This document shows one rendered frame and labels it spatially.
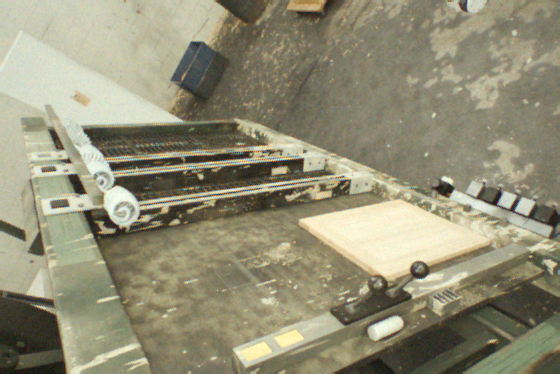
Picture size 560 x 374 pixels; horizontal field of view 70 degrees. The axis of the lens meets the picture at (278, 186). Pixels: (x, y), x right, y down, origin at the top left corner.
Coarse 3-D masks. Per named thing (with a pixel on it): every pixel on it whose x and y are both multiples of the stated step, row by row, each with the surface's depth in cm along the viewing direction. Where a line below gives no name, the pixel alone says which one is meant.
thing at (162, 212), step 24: (216, 192) 132; (240, 192) 134; (264, 192) 137; (288, 192) 143; (312, 192) 149; (336, 192) 156; (96, 216) 108; (144, 216) 116; (168, 216) 120; (192, 216) 124; (216, 216) 129
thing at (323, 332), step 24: (456, 264) 105; (480, 264) 106; (504, 264) 110; (408, 288) 92; (432, 288) 93; (456, 288) 98; (384, 312) 84; (408, 312) 89; (312, 336) 74; (336, 336) 77; (240, 360) 68; (264, 360) 68; (288, 360) 72
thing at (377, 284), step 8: (368, 280) 74; (376, 280) 73; (384, 280) 73; (368, 288) 74; (376, 288) 73; (384, 288) 73; (368, 296) 77; (352, 304) 81; (360, 304) 79; (352, 312) 80
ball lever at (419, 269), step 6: (414, 264) 80; (420, 264) 80; (426, 264) 80; (414, 270) 80; (420, 270) 79; (426, 270) 79; (408, 276) 83; (414, 276) 80; (420, 276) 79; (426, 276) 80; (402, 282) 84; (408, 282) 83; (396, 288) 86; (390, 294) 87; (396, 294) 87
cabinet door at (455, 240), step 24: (336, 216) 134; (360, 216) 136; (384, 216) 138; (408, 216) 140; (432, 216) 141; (336, 240) 117; (360, 240) 119; (384, 240) 121; (408, 240) 122; (432, 240) 123; (456, 240) 124; (480, 240) 125; (360, 264) 107; (384, 264) 106; (408, 264) 107; (432, 264) 111
